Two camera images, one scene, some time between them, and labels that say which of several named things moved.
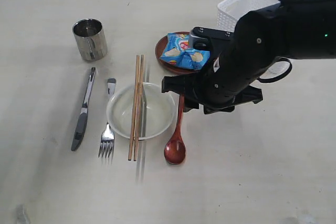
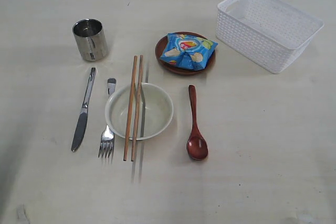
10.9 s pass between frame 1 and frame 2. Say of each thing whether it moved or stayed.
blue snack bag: stayed
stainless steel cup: stayed
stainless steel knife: stayed
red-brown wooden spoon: moved
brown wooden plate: stayed
